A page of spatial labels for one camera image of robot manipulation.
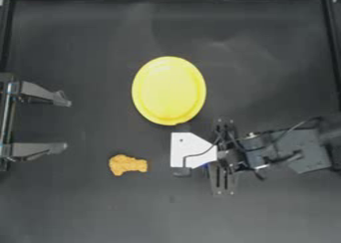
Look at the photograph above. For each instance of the yellow plate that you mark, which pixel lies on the yellow plate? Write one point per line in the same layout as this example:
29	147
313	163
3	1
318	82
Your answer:
169	91

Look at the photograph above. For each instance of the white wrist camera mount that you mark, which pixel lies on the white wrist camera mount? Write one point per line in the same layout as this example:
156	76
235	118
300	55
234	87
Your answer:
189	147

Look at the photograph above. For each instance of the toy fried chicken piece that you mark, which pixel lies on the toy fried chicken piece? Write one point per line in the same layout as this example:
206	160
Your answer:
127	165

